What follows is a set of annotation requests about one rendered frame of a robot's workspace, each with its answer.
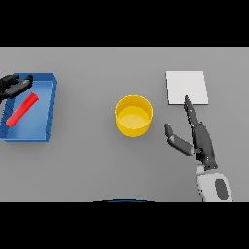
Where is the pale square measuring scale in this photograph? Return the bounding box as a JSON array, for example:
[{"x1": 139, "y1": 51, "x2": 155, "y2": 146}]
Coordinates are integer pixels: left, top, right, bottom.
[{"x1": 165, "y1": 70, "x2": 209, "y2": 106}]

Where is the red beaker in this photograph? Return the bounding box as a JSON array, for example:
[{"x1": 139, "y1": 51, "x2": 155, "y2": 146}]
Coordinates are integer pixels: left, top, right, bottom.
[{"x1": 5, "y1": 92, "x2": 40, "y2": 127}]

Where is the blue plastic tray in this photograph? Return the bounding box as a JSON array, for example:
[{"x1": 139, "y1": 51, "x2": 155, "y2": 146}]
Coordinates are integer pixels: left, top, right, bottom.
[{"x1": 0, "y1": 72, "x2": 58, "y2": 143}]

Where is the yellow bowl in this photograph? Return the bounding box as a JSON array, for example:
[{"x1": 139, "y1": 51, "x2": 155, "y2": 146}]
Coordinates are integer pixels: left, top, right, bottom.
[{"x1": 114, "y1": 94, "x2": 154, "y2": 138}]

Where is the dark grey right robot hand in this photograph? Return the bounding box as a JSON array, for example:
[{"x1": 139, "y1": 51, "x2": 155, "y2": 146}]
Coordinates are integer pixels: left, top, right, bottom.
[{"x1": 163, "y1": 94, "x2": 219, "y2": 171}]

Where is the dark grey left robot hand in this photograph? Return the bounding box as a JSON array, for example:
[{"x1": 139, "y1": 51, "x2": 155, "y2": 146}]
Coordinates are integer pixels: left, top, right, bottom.
[{"x1": 0, "y1": 74, "x2": 34, "y2": 104}]

